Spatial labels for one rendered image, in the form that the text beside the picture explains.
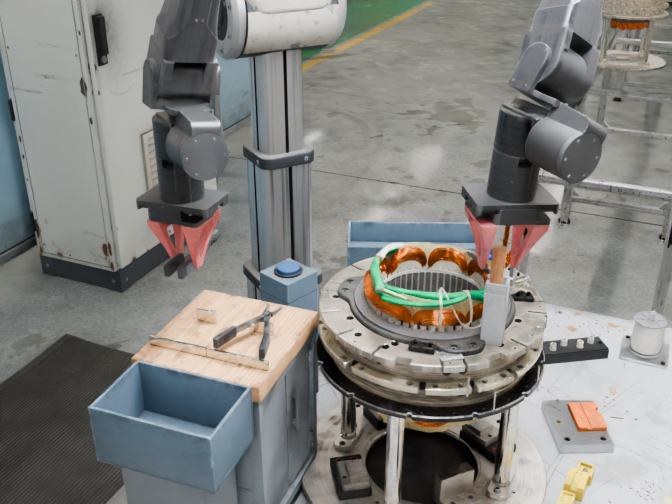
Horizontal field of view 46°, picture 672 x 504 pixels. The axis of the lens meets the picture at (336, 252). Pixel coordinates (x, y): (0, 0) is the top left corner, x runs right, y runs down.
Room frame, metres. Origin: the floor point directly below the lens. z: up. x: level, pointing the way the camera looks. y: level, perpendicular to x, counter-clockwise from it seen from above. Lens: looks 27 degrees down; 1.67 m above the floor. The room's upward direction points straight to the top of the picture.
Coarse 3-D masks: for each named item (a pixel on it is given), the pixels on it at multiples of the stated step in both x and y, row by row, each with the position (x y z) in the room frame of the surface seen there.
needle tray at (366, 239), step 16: (352, 224) 1.32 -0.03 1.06; (368, 224) 1.31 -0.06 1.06; (384, 224) 1.31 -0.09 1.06; (400, 224) 1.31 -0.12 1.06; (416, 224) 1.31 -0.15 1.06; (432, 224) 1.31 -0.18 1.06; (448, 224) 1.31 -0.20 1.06; (464, 224) 1.31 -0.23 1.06; (352, 240) 1.32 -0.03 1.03; (368, 240) 1.31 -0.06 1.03; (384, 240) 1.31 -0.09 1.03; (400, 240) 1.31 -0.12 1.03; (416, 240) 1.31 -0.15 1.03; (432, 240) 1.31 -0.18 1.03; (448, 240) 1.31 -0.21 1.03; (464, 240) 1.31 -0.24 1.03; (352, 256) 1.21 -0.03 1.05; (368, 256) 1.21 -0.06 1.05
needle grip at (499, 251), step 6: (498, 246) 0.88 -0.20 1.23; (504, 246) 0.88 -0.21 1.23; (498, 252) 0.87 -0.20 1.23; (504, 252) 0.87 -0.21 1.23; (492, 258) 0.88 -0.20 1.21; (498, 258) 0.87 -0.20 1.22; (504, 258) 0.87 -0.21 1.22; (492, 264) 0.88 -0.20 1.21; (498, 264) 0.87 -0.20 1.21; (504, 264) 0.87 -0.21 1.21; (492, 270) 0.87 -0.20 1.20; (498, 270) 0.87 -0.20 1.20; (492, 276) 0.87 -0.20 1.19; (498, 276) 0.87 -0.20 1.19; (492, 282) 0.87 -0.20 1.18; (498, 282) 0.87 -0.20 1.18
